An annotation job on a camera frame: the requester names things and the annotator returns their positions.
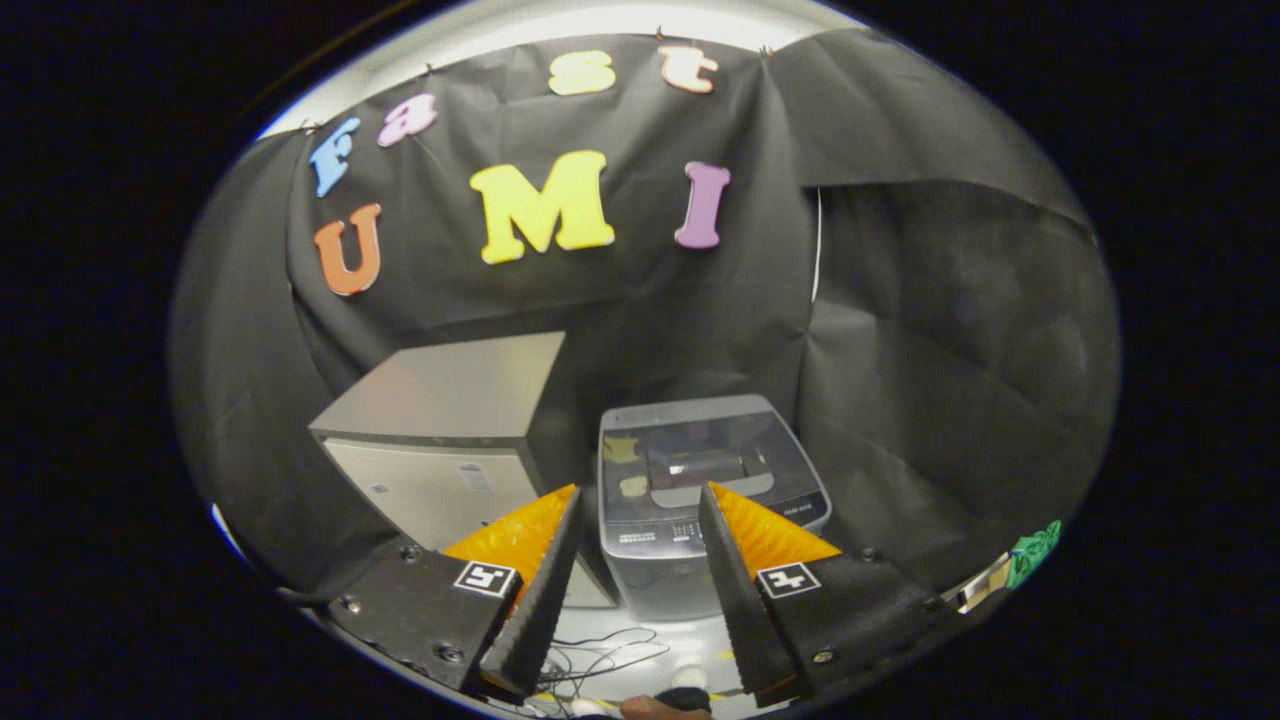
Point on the grey washing machine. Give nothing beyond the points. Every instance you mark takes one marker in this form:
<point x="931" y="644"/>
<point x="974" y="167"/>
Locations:
<point x="650" y="575"/>

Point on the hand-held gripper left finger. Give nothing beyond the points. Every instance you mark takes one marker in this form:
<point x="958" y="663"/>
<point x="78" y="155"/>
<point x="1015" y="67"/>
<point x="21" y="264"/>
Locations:
<point x="535" y="610"/>

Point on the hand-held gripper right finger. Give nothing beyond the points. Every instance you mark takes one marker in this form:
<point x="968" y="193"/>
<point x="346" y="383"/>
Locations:
<point x="735" y="600"/>

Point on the green cloth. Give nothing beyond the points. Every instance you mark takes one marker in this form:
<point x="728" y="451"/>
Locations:
<point x="1035" y="552"/>

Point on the black backdrop cloth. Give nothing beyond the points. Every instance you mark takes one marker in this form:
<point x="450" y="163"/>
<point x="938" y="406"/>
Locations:
<point x="700" y="330"/>

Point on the small white round object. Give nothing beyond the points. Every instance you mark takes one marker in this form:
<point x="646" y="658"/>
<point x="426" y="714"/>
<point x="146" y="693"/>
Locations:
<point x="690" y="677"/>

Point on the dark washing machine lid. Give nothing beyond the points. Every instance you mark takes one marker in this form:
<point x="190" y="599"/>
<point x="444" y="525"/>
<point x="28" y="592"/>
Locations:
<point x="700" y="450"/>

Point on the grey metal cabinet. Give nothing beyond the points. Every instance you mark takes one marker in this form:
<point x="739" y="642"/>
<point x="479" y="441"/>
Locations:
<point x="440" y="400"/>

